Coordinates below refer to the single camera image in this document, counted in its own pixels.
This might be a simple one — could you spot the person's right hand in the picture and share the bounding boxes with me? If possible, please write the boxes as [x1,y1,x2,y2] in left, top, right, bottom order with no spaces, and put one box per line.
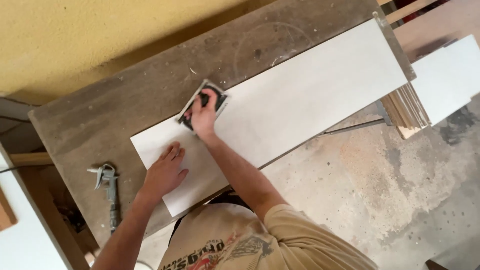
[183,89,219,142]

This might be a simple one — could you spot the person's left hand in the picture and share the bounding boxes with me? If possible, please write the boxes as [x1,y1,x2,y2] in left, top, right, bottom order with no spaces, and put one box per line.
[139,141,189,202]

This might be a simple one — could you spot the black sanding block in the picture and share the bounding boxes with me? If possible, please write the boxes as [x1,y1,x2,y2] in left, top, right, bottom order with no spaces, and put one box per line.
[176,79,229,132]

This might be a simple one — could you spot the long white board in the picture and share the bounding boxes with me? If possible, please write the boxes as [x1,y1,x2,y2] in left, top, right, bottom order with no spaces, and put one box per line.
[130,19,409,218]

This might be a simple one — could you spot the grey metal air blow gun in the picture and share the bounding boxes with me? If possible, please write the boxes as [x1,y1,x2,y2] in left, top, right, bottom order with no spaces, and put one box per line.
[87,163,122,235]

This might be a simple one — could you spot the black trousers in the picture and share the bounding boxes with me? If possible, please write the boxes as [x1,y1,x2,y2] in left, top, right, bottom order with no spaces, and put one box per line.
[168,188,253,246]

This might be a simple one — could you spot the beige printed shirt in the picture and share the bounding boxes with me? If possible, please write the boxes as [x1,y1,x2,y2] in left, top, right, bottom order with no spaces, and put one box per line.
[157,202,379,270]

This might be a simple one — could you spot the wooden beam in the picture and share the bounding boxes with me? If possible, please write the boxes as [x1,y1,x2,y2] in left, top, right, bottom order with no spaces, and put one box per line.
[9,151,54,167]

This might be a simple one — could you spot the large white panel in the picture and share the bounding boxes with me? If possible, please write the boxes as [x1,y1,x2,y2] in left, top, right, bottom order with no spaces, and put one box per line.
[0,142,73,270]

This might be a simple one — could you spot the grey metal rod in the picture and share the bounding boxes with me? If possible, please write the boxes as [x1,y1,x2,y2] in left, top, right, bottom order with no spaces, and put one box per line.
[319,118,387,137]

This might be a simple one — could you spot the small brown wooden piece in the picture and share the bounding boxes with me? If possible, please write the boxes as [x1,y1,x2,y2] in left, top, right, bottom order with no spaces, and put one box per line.
[0,187,18,232]

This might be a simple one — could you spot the stack of wooden strips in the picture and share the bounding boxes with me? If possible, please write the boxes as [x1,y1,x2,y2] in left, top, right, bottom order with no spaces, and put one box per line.
[380,83,432,140]

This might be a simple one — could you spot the light wooden strip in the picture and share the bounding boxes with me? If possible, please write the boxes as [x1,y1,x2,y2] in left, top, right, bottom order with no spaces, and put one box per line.
[385,0,439,25]

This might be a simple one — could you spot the white panel with notch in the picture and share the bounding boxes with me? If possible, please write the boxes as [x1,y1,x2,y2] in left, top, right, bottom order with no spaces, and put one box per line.
[410,34,480,127]

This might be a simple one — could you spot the brown wooden board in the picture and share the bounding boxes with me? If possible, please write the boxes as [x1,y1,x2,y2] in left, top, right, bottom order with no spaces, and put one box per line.
[393,0,480,63]

